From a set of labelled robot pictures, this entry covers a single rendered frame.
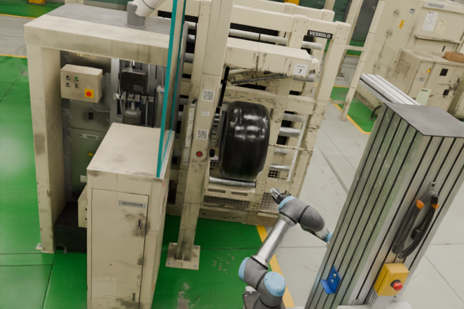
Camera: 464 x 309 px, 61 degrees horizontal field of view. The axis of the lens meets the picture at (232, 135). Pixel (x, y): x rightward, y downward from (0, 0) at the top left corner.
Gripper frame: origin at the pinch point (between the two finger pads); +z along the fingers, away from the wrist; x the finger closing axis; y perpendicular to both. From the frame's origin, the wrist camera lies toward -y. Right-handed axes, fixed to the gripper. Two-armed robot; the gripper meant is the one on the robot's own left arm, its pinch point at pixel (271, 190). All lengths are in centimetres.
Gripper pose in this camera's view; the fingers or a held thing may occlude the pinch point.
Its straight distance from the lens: 269.7
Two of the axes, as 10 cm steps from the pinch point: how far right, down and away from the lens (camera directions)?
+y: -0.1, -6.9, -7.3
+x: -7.8, 4.6, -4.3
